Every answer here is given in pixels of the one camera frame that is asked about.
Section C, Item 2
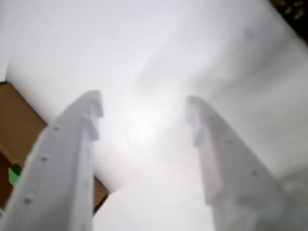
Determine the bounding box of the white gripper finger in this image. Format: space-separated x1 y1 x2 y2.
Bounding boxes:
0 90 104 231
186 96 299 231

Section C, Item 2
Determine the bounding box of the green cube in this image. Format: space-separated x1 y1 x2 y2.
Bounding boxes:
8 163 24 187

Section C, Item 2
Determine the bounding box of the brown cardboard box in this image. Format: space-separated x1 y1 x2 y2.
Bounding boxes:
0 81 109 214

